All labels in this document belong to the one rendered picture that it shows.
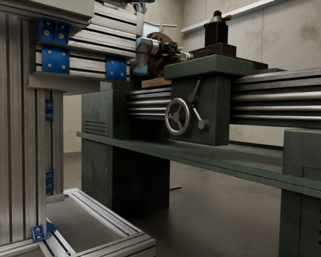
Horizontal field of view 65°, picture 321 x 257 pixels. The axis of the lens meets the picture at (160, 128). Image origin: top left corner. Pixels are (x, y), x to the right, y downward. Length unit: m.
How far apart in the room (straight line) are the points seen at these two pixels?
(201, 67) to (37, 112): 0.64
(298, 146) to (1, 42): 1.02
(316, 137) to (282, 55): 3.58
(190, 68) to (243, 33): 3.80
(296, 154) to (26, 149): 0.92
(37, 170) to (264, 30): 4.03
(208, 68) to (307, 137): 0.39
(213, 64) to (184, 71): 0.15
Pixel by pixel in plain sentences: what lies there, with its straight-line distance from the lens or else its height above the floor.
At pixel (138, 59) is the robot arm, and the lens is 1.34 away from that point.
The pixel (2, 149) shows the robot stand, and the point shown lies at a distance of 1.07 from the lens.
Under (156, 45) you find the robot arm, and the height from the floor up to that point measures 1.07.
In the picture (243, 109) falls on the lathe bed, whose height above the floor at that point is 0.74.
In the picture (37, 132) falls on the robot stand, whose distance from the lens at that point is 1.08.
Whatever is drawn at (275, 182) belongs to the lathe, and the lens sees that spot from 0.78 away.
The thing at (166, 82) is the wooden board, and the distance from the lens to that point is 1.31.
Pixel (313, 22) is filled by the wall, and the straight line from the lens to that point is 4.26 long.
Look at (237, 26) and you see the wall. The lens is 4.88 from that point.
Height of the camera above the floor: 0.72
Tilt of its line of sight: 3 degrees down
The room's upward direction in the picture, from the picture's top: 1 degrees clockwise
